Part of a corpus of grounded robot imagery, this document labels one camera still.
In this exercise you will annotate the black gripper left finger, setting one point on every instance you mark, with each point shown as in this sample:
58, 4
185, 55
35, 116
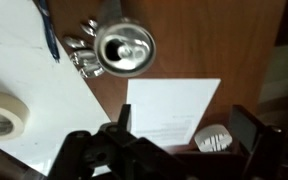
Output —
125, 133

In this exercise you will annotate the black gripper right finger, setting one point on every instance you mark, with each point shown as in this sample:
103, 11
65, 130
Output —
250, 126

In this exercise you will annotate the silver drink can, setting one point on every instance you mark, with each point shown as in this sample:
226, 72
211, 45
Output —
125, 50

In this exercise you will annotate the white round bowl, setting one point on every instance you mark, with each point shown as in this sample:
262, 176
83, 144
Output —
214, 131

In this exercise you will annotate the white paper sheet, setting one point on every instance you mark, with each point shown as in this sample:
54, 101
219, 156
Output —
170, 100

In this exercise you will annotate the white rectangular board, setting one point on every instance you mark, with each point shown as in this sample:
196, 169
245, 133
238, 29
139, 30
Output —
34, 93

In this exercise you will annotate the brown wooden coffee table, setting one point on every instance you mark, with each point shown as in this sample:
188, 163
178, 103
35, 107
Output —
200, 40

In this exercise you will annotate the beige masking tape roll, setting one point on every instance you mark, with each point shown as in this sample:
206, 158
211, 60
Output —
14, 110

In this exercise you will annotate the blue pen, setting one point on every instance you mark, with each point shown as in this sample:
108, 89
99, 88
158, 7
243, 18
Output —
50, 36

